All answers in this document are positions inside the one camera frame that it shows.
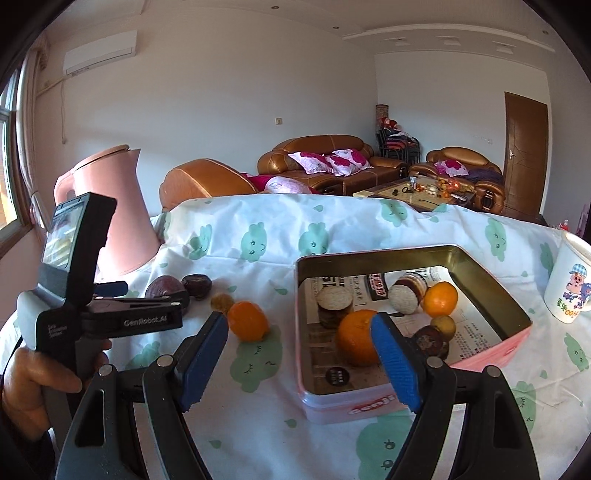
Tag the white cartoon print mug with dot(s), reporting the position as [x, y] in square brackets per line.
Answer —
[565, 286]

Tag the pink floral pillow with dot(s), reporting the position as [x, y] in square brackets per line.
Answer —
[309, 162]
[451, 167]
[348, 161]

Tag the pink electric kettle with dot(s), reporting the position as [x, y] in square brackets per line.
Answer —
[124, 207]

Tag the glass coffee table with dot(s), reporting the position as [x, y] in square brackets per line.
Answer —
[415, 196]

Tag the dark brown wrinkled date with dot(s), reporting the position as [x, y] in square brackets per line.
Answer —
[197, 286]

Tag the striped chocolate cake slice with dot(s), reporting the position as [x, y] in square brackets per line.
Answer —
[406, 295]

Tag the dark round nut cake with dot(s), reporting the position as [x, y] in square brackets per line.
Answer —
[429, 341]

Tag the purple cloth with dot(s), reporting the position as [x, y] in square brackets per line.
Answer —
[485, 176]

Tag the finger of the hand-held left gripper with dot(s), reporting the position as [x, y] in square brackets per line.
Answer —
[138, 304]
[111, 288]

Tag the large orange mandarin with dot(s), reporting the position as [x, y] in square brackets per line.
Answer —
[355, 341]

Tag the brown wooden door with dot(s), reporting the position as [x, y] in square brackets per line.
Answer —
[526, 152]

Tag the tall patterned vase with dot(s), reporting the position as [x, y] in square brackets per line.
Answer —
[382, 113]

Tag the stack of dark chairs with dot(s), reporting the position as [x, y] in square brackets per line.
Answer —
[397, 145]

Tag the wooden frame window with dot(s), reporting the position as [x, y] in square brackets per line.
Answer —
[7, 184]

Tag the orange-brown leather armchair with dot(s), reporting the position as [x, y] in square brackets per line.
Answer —
[203, 182]

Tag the person's left hand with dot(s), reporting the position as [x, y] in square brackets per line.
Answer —
[32, 383]

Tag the small brown longan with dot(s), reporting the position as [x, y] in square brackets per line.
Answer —
[444, 326]
[222, 303]

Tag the printed paper liner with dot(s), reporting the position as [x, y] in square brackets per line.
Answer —
[475, 332]

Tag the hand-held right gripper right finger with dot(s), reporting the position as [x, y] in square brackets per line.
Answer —
[395, 364]

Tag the small orange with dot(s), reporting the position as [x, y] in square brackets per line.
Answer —
[248, 321]
[441, 300]

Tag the white wall air conditioner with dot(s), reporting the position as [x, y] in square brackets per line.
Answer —
[99, 53]

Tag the person's left forearm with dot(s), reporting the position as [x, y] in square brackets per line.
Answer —
[18, 454]

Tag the pink metal tin box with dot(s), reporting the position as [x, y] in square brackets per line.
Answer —
[323, 406]

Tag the brown leather armchair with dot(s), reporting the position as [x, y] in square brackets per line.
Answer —
[457, 154]

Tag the purple passion fruit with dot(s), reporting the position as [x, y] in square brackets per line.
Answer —
[161, 286]

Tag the brown leather long sofa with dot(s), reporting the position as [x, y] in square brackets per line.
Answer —
[323, 143]

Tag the round layered sandwich cookie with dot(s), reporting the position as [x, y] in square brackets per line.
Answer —
[334, 304]

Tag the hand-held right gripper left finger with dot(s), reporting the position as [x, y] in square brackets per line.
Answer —
[203, 364]

